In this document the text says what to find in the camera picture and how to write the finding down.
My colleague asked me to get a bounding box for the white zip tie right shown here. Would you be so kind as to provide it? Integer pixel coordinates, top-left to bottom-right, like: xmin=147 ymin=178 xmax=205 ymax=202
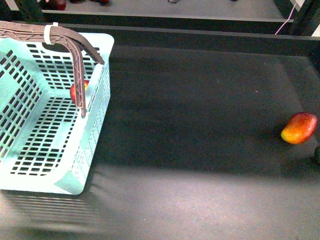
xmin=43 ymin=22 xmax=59 ymax=45

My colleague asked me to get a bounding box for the red apple with stem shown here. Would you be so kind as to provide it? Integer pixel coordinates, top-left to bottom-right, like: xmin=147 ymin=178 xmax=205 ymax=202
xmin=69 ymin=80 xmax=89 ymax=104

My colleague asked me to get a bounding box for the red yellow mango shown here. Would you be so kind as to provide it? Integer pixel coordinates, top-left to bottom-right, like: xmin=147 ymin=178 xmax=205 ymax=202
xmin=280 ymin=112 xmax=319 ymax=145

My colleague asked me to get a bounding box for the pink cable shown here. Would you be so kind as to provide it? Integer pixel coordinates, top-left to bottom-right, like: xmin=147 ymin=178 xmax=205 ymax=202
xmin=274 ymin=0 xmax=299 ymax=36

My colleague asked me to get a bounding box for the light blue plastic shopping basket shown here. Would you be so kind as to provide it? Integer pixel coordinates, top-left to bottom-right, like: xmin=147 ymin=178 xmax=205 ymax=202
xmin=0 ymin=33 xmax=114 ymax=195

